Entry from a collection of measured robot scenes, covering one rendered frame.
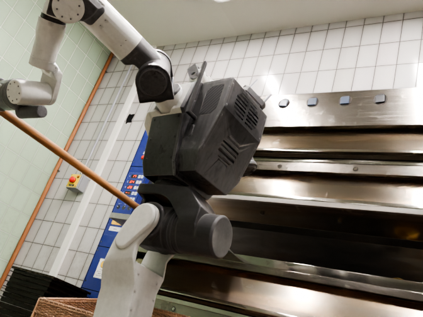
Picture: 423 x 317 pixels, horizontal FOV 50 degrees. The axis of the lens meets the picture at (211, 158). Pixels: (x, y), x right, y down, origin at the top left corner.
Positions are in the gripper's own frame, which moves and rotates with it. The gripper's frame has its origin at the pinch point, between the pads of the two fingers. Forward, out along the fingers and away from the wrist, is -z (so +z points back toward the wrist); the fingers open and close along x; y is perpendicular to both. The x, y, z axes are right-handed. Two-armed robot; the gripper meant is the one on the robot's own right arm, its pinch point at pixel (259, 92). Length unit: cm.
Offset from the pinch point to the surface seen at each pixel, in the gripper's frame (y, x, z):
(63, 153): 5, 35, 73
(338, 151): 12, -47, -17
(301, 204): 8, -47, 18
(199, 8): 83, 56, -61
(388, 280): -13, -86, 24
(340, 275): 1, -76, 31
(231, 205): 39, -32, 30
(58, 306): 35, -5, 113
